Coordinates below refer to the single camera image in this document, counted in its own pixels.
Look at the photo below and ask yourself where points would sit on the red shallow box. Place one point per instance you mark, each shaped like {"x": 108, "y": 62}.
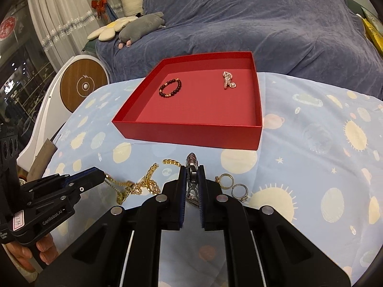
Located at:
{"x": 194, "y": 107}

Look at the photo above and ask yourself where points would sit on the red round window sticker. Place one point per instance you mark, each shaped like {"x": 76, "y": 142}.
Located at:
{"x": 7, "y": 28}

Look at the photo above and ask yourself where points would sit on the brown board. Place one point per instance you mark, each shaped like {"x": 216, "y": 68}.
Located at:
{"x": 42, "y": 161}

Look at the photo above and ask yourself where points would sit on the flower shaped pillow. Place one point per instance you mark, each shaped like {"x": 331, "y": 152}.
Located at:
{"x": 107, "y": 30}

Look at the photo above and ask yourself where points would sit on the person's left hand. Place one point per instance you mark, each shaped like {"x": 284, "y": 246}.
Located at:
{"x": 45, "y": 245}

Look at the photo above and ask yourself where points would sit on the grey-blue blanket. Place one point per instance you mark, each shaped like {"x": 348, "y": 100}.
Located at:
{"x": 239, "y": 21}

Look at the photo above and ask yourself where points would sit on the red bow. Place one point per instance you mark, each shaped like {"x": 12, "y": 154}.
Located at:
{"x": 98, "y": 4}

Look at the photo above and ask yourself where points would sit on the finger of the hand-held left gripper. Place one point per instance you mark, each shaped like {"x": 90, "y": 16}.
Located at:
{"x": 85, "y": 178}
{"x": 48, "y": 191}

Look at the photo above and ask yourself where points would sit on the yellow packet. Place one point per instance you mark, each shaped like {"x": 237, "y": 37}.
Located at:
{"x": 372, "y": 30}

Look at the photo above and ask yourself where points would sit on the grey plush toy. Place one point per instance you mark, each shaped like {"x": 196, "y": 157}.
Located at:
{"x": 140, "y": 28}

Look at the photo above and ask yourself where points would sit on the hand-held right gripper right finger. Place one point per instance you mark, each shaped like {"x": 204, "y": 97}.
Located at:
{"x": 202, "y": 209}

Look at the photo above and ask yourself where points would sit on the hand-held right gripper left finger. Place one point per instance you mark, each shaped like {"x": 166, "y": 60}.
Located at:
{"x": 182, "y": 209}

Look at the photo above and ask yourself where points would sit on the white sheer curtain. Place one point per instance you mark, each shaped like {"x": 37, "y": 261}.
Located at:
{"x": 59, "y": 12}

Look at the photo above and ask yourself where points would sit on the white device with wooden disc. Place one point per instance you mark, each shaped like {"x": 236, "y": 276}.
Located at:
{"x": 83, "y": 86}

